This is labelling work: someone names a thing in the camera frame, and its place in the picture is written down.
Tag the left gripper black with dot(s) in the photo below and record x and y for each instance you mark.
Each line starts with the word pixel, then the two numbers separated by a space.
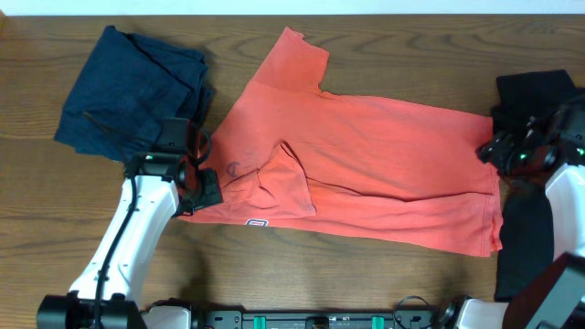
pixel 208 188

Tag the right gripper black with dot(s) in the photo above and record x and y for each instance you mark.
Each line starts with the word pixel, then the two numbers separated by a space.
pixel 498 151

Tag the orange red t-shirt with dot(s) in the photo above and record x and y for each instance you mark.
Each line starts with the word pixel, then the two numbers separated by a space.
pixel 290 155

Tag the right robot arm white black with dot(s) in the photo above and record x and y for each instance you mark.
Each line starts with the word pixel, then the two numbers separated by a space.
pixel 547 138

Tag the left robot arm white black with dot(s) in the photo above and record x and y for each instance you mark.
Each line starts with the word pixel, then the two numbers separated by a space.
pixel 156 188

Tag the black clothes pile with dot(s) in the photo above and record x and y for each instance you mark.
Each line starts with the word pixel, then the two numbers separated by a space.
pixel 526 233

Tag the folded navy blue shirt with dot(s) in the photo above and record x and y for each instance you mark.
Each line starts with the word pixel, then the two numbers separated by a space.
pixel 129 84

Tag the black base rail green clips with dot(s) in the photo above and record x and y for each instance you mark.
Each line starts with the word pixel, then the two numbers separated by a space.
pixel 292 320

